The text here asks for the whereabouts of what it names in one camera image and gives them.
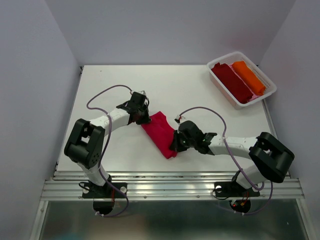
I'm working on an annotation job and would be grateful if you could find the crimson red t shirt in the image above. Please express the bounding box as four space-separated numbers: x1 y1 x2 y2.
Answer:
141 111 178 160

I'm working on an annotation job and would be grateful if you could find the white plastic basket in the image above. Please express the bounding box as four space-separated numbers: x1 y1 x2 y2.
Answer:
206 51 277 110

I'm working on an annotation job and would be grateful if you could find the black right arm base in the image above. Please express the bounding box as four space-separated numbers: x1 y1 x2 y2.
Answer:
211 171 260 200

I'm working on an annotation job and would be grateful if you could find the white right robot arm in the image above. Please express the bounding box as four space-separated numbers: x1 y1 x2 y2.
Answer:
169 120 295 195

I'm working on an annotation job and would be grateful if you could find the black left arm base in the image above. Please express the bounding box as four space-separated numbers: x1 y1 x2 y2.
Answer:
78 181 125 199

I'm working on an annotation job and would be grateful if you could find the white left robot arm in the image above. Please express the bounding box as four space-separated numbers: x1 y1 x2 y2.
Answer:
64 91 151 197

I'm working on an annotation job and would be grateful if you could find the dark red rolled shirt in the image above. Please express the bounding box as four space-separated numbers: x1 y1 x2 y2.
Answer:
211 62 253 104

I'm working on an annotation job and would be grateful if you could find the orange rolled shirt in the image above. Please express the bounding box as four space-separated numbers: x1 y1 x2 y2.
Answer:
231 61 266 96

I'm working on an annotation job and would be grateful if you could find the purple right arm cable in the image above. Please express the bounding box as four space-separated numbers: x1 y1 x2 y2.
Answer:
174 106 274 216

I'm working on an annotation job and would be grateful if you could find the aluminium rail frame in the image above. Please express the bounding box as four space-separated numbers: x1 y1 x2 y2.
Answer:
40 171 305 202

